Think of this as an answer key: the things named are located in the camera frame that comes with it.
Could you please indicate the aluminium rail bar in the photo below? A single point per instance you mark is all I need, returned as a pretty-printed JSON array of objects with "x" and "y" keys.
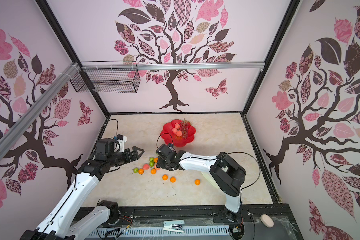
[
  {"x": 19, "y": 128},
  {"x": 186, "y": 66}
]

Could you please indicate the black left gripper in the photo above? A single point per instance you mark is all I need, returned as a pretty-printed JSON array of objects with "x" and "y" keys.
[{"x": 136, "y": 157}]

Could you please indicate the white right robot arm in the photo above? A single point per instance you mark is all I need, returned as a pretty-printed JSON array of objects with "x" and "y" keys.
[{"x": 224, "y": 170}]

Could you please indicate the purple fake grape bunch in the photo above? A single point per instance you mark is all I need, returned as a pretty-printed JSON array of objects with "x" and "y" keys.
[{"x": 185, "y": 125}]

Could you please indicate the red flower fruit bowl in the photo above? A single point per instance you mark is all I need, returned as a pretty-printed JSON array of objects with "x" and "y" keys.
[{"x": 170, "y": 138}]

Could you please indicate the white slotted cable duct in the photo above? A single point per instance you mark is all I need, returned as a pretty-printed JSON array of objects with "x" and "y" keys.
[{"x": 158, "y": 233}]

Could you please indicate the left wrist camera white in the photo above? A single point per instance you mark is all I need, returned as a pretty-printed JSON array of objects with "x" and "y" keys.
[{"x": 120, "y": 141}]

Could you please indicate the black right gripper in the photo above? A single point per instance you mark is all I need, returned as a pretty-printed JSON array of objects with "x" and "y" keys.
[{"x": 159, "y": 163}]

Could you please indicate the black wire basket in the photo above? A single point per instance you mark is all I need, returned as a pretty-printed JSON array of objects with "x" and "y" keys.
[{"x": 107, "y": 77}]

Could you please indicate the aluminium rail bar back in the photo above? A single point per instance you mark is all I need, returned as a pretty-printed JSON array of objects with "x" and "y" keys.
[{"x": 186, "y": 66}]

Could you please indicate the aluminium rail bar left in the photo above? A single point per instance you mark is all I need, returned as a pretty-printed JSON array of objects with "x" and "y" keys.
[{"x": 19, "y": 128}]

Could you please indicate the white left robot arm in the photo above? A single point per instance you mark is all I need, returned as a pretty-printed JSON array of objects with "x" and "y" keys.
[{"x": 69, "y": 198}]

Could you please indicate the green fake apple cluster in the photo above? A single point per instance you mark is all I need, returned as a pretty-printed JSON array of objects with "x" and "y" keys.
[{"x": 152, "y": 162}]

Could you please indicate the green white food pouch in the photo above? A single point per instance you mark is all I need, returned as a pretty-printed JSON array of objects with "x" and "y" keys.
[{"x": 210, "y": 179}]

